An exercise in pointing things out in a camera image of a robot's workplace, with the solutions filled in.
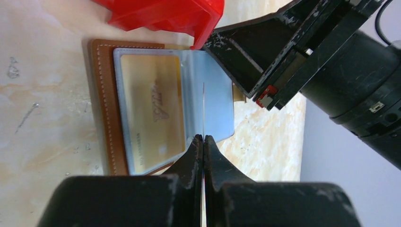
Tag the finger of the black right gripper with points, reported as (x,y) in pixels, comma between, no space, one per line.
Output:
(247,49)

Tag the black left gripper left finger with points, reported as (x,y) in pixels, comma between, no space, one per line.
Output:
(171,199)

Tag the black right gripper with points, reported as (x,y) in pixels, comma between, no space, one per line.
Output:
(359,87)

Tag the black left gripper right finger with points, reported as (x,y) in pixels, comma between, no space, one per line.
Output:
(235,200)

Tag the red plastic bin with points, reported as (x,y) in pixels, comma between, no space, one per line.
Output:
(197,18)

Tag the yellow credit card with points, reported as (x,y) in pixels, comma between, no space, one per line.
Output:
(153,97)

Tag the brown leather card holder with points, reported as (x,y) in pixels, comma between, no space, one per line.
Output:
(207,99)

